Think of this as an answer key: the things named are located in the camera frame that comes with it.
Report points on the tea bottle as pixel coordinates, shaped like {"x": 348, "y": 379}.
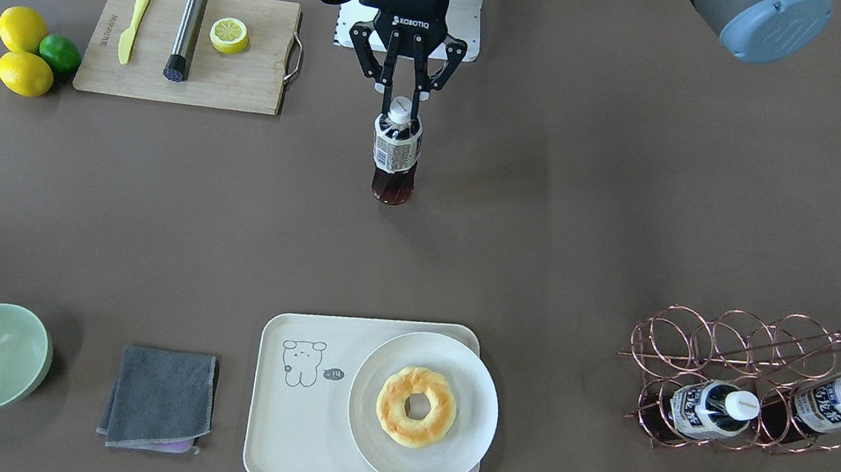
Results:
{"x": 812, "y": 412}
{"x": 704, "y": 411}
{"x": 396, "y": 150}

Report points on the grey folded cloth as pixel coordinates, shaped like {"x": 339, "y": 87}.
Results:
{"x": 161, "y": 400}

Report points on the yellow lemon upper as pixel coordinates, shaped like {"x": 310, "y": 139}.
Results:
{"x": 22, "y": 29}

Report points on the cream rectangular tray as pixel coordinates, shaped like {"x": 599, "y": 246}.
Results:
{"x": 314, "y": 395}

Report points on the white round plate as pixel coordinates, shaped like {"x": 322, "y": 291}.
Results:
{"x": 476, "y": 397}

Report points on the tea bottle rear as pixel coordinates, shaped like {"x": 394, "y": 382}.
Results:
{"x": 812, "y": 412}
{"x": 704, "y": 411}

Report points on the half lemon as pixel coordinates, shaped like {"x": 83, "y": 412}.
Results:
{"x": 229, "y": 35}

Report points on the wooden cutting board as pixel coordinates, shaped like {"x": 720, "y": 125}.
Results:
{"x": 252, "y": 81}

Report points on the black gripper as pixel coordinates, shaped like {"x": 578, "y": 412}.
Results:
{"x": 414, "y": 24}

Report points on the yellow lemon lower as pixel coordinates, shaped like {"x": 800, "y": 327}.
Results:
{"x": 25, "y": 73}

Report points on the copper wire bottle rack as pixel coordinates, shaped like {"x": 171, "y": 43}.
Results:
{"x": 678, "y": 347}

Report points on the steel muddler black tip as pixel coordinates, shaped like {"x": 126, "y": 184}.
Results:
{"x": 178, "y": 65}

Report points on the yellow lemon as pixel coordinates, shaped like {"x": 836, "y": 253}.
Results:
{"x": 22, "y": 29}
{"x": 25, "y": 73}

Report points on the tea bottle front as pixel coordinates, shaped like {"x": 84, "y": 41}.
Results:
{"x": 396, "y": 150}

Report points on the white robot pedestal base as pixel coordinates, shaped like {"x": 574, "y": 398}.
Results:
{"x": 463, "y": 22}

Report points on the glazed donut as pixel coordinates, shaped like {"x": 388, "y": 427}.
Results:
{"x": 416, "y": 407}

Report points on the yellow plastic knife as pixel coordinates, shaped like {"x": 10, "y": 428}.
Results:
{"x": 125, "y": 44}

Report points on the green lime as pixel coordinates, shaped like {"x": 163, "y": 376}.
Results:
{"x": 60, "y": 53}

